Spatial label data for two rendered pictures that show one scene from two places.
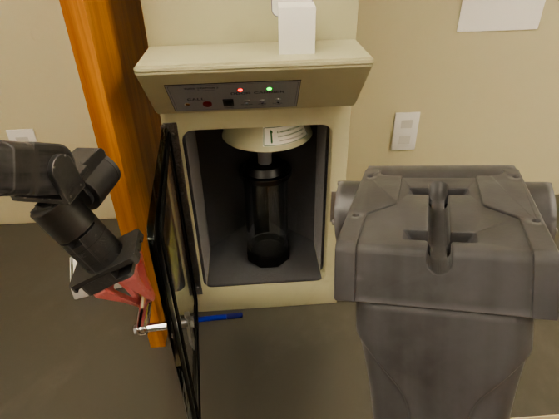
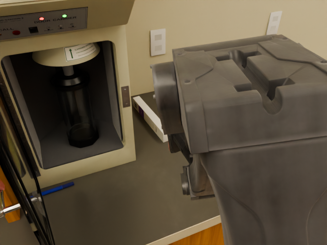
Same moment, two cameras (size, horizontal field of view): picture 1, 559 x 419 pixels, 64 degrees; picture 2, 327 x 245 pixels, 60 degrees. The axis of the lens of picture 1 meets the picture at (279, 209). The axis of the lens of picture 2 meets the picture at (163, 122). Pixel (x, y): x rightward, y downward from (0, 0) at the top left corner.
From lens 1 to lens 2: 6 cm
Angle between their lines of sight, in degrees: 17
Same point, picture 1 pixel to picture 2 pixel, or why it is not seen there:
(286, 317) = (104, 177)
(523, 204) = (306, 54)
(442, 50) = not seen: outside the picture
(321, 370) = (135, 205)
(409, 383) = (261, 206)
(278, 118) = (74, 39)
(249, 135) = (54, 55)
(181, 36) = not seen: outside the picture
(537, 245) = not seen: outside the picture
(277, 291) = (95, 161)
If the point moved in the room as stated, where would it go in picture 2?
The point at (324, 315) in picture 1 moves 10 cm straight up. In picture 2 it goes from (129, 170) to (127, 148)
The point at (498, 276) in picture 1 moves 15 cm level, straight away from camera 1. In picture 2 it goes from (319, 106) to (284, 7)
